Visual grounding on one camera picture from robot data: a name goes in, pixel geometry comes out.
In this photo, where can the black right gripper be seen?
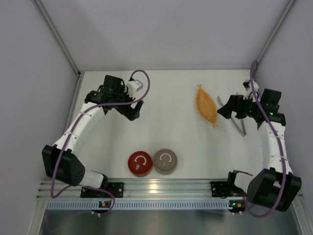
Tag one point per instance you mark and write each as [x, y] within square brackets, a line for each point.
[234, 107]

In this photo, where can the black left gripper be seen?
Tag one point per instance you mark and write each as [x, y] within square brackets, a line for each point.
[127, 106]

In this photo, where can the metal tongs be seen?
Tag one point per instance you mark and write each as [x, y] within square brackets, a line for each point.
[227, 115]

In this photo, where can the red round lid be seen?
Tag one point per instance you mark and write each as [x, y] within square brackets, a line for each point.
[140, 161]

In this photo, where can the brown round lid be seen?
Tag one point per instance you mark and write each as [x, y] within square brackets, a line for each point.
[165, 158]

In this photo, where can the beige band metal container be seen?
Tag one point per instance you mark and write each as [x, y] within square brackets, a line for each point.
[165, 171]

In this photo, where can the red band metal container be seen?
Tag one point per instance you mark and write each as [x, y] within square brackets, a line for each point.
[140, 173]

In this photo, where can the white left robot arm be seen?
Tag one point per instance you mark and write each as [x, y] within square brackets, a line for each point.
[61, 160]

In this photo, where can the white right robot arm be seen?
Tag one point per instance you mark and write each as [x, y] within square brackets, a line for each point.
[274, 184]

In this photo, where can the woven bamboo boat tray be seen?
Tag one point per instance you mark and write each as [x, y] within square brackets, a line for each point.
[206, 106]

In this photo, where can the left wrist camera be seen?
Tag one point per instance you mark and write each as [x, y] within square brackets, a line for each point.
[133, 87]

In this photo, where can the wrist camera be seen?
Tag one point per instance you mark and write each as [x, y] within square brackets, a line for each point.
[133, 87]
[248, 87]

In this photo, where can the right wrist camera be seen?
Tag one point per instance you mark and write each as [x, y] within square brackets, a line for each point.
[248, 87]

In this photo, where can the left aluminium frame post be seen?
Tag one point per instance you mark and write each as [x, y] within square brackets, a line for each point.
[60, 42]

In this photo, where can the aluminium frame post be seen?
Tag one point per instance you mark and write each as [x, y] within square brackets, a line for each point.
[60, 42]
[278, 24]

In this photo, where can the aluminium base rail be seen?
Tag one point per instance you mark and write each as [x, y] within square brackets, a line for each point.
[142, 188]

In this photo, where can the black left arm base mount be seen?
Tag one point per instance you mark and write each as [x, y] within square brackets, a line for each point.
[115, 188]

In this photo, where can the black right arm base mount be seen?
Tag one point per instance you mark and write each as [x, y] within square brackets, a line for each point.
[225, 189]

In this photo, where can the slotted grey cable duct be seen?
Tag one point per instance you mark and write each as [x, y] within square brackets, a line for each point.
[102, 205]

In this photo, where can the right aluminium frame post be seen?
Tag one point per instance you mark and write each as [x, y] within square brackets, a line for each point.
[278, 24]

